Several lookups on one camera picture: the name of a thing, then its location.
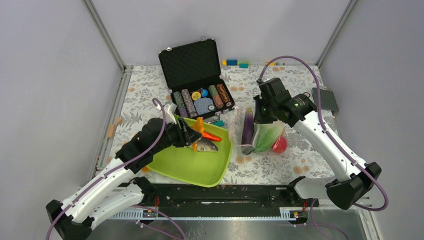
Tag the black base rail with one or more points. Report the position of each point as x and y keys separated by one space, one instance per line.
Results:
x=191 y=202

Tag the red tomato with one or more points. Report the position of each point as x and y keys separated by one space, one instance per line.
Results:
x=280 y=145

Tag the clear pink zip top bag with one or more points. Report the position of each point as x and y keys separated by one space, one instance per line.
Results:
x=235 y=133

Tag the purple eggplant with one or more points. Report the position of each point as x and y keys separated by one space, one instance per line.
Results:
x=248 y=127

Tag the grey toy fish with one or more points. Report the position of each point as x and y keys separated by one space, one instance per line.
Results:
x=206 y=145

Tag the black poker chip case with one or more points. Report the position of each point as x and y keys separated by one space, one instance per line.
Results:
x=193 y=75

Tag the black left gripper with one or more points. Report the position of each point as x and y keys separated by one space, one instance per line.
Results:
x=185 y=133

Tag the green plastic tray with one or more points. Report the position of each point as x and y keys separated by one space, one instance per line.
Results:
x=205 y=169

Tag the floral tablecloth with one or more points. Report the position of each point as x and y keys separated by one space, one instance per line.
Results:
x=148 y=82

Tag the green napa cabbage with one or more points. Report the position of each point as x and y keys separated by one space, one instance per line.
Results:
x=266 y=135

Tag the orange fried chicken piece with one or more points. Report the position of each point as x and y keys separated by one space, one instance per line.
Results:
x=198 y=126

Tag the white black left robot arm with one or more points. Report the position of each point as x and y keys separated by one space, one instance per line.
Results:
x=117 y=186

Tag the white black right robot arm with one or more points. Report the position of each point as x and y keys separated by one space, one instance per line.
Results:
x=352 y=174

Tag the dark grey building baseplate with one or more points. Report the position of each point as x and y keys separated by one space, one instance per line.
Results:
x=327 y=99

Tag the wooden block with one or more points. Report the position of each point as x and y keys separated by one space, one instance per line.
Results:
x=111 y=130

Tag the teal block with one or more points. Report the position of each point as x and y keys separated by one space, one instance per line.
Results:
x=219 y=123

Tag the blue yellow brick row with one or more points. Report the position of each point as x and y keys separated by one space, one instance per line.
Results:
x=235 y=62

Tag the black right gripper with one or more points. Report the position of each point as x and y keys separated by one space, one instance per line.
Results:
x=259 y=118

